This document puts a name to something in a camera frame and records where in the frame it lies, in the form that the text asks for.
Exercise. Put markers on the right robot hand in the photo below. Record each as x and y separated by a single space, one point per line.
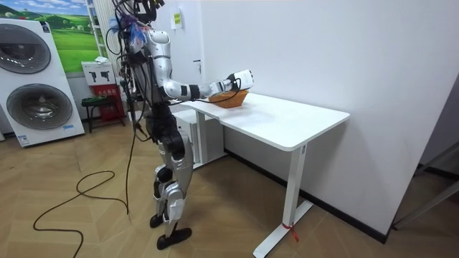
244 79

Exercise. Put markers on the orange woven basket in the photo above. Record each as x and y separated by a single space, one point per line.
229 100

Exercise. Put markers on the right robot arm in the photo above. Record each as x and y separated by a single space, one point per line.
163 61

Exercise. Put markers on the white desk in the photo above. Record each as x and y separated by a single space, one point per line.
279 122

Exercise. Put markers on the white door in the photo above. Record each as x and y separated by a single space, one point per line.
186 53

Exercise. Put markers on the white low cabinet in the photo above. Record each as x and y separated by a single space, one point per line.
214 138

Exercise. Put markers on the robot body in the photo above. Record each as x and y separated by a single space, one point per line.
157 91

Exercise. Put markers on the yellow paper note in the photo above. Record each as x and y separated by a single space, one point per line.
176 19

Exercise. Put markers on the robot legs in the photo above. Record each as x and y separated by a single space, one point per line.
181 168

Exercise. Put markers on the red cabinet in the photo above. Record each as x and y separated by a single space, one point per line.
109 104

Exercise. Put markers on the black stool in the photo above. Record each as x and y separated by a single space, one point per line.
97 107

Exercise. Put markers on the white washing machine tower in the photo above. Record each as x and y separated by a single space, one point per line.
34 86

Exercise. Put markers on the white wall box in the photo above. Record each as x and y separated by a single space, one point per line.
98 73

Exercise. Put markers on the green landscape wall poster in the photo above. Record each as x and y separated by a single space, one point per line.
71 43

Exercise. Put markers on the grey metal frame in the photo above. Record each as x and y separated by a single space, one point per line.
430 200

